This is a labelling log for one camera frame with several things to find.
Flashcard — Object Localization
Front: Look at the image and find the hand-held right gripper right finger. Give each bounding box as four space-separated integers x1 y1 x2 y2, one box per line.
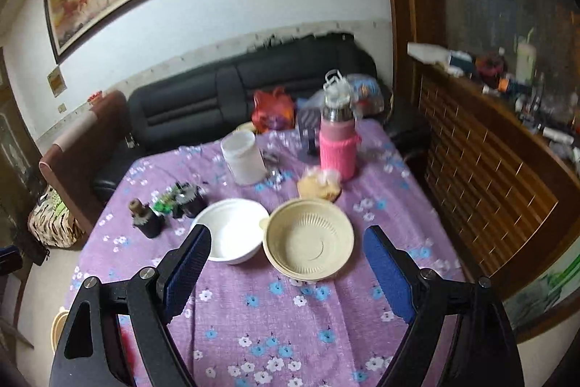
362 225 526 387

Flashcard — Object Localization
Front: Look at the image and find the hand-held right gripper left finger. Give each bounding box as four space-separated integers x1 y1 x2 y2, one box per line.
47 224 213 387

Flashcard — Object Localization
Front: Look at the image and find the white foam bowl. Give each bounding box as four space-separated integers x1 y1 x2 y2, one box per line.
190 199 272 265

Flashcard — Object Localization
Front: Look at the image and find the small dark corked bottle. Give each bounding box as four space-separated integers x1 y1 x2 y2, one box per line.
130 199 165 239

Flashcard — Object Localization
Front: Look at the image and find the purple floral tablecloth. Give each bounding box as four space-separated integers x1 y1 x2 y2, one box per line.
68 117 468 387

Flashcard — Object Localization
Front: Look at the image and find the clear bag of snacks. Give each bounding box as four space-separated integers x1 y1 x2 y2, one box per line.
297 169 342 203

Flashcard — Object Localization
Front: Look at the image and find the white plastic jar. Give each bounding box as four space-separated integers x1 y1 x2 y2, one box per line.
220 130 267 187

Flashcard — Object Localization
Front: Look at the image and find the wooden cabinet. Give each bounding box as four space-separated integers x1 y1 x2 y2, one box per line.
408 52 580 343

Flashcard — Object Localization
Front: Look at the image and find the pink knit-sleeved thermos bottle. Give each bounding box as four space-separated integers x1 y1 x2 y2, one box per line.
318 70 362 182

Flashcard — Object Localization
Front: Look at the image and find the patterned blanket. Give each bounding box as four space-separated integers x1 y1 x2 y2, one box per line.
28 185 85 250

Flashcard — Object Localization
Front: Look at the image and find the cream round container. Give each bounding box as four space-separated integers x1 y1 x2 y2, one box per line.
50 310 70 352

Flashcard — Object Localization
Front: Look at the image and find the brown armchair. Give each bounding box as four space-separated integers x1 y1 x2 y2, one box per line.
38 90 130 230

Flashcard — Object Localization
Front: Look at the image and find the grey slotted stand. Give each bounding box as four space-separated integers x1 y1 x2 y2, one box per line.
297 106 323 157

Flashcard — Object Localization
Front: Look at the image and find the black sofa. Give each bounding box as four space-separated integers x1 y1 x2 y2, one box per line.
93 32 432 207

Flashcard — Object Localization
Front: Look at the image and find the red plastic bag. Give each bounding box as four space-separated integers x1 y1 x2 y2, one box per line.
252 88 296 135

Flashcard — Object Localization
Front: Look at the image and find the blue printed plastic bag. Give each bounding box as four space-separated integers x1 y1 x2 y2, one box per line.
347 74 387 118

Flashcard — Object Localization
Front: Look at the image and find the clutter of small cabinet items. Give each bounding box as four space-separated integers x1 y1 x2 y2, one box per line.
407 29 580 171

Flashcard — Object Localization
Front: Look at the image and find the pale green bottle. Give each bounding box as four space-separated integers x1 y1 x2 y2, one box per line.
517 36 537 82

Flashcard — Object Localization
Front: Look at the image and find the yellow wall sign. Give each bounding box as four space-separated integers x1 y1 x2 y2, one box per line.
47 67 68 98

